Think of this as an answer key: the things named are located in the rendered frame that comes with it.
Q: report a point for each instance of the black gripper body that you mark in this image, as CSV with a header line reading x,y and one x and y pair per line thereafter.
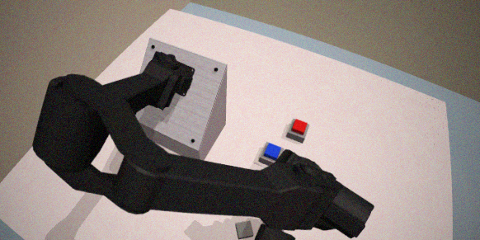
x,y
266,233

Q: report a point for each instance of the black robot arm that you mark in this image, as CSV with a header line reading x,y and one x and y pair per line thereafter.
x,y
78,114

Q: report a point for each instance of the red button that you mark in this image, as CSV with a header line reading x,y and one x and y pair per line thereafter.
x,y
297,130

